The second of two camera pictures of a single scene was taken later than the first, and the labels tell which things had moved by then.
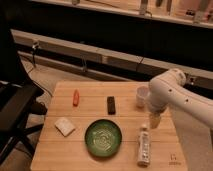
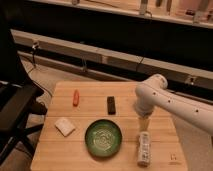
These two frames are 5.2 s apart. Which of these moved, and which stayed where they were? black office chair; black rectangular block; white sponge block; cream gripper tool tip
Moved: cream gripper tool tip
Stayed: black rectangular block; black office chair; white sponge block
